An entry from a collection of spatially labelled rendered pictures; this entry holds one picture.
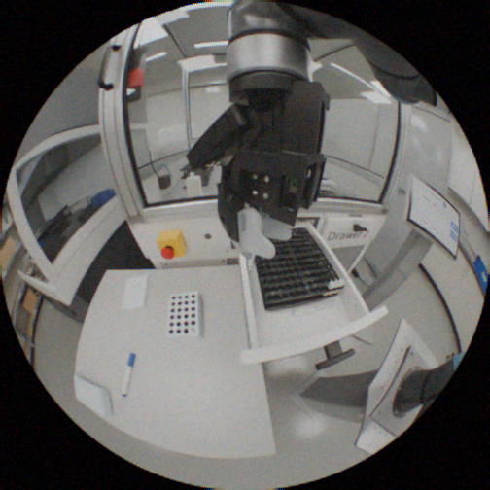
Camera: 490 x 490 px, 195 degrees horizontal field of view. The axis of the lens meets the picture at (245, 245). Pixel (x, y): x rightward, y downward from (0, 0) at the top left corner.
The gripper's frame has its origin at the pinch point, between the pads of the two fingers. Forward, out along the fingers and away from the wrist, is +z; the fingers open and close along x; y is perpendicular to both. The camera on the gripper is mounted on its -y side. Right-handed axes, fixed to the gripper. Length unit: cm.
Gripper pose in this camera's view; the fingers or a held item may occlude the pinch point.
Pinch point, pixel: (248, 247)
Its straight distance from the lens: 21.9
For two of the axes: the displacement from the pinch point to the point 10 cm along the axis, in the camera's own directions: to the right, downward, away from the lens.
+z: 0.0, 7.5, 6.6
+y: 7.7, 4.2, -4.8
